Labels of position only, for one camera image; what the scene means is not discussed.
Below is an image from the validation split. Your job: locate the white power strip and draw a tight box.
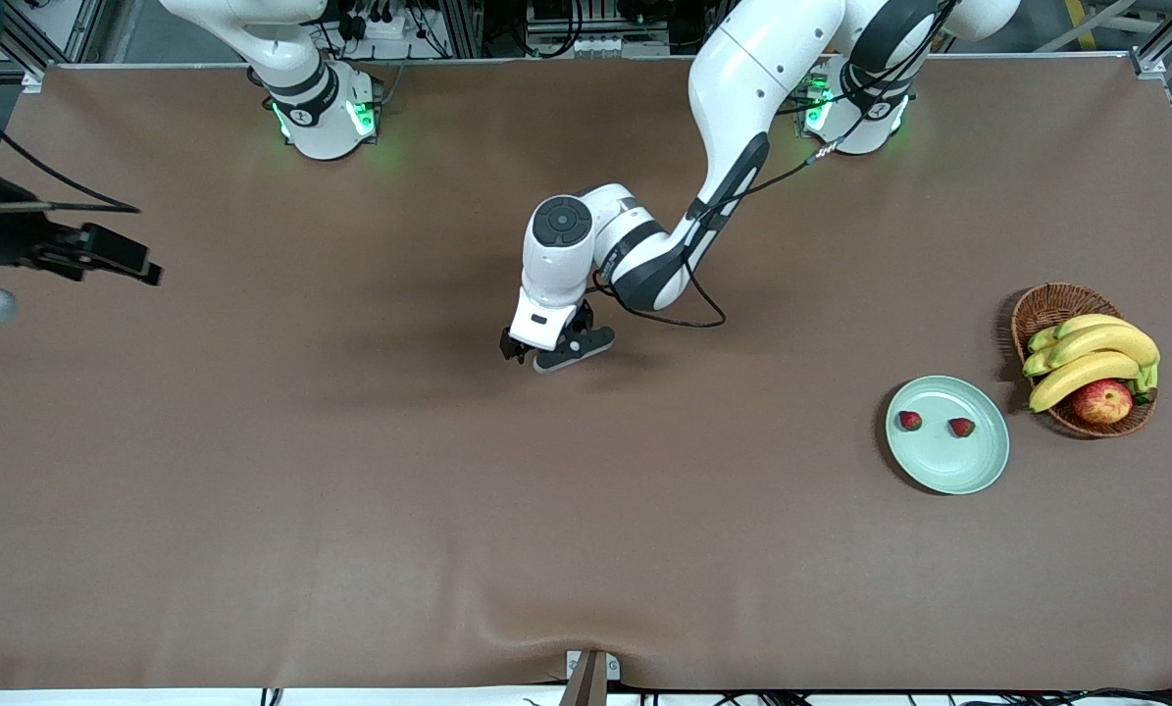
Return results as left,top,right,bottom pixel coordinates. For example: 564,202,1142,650
343,0,412,42

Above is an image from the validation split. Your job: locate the red yellow apple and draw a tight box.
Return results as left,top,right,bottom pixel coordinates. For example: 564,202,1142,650
1071,379,1135,426

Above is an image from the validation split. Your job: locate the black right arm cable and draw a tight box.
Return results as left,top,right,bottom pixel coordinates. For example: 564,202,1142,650
0,86,142,215

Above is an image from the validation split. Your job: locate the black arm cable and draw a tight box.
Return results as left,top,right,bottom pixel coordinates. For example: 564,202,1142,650
590,0,949,329
0,86,142,215

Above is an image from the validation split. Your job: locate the white terminal block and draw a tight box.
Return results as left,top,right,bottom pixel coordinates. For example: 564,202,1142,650
527,35,614,56

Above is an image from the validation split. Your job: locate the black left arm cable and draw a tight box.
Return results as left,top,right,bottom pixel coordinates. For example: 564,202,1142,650
590,0,949,329

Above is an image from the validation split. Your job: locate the aluminium frame corner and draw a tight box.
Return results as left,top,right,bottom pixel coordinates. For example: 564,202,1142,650
1130,0,1172,84
2,0,106,94

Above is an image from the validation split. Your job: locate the pale green round plate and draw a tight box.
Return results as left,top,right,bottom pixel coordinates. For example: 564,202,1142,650
885,376,1011,496

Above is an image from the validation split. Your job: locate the yellow banana bunch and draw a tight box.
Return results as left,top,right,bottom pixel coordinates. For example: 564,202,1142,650
1022,314,1162,414

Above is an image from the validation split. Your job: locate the metal table edge bracket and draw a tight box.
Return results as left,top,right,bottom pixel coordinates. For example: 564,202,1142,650
558,649,623,706

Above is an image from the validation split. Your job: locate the brown table cover mat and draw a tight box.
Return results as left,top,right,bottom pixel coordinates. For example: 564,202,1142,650
0,54,1172,692

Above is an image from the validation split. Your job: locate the brown wicker basket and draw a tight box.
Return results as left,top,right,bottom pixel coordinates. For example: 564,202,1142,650
1010,282,1159,439

